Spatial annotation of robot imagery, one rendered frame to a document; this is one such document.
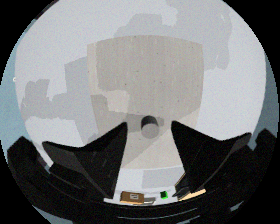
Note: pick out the green block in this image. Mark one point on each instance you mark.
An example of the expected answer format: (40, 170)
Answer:
(164, 195)

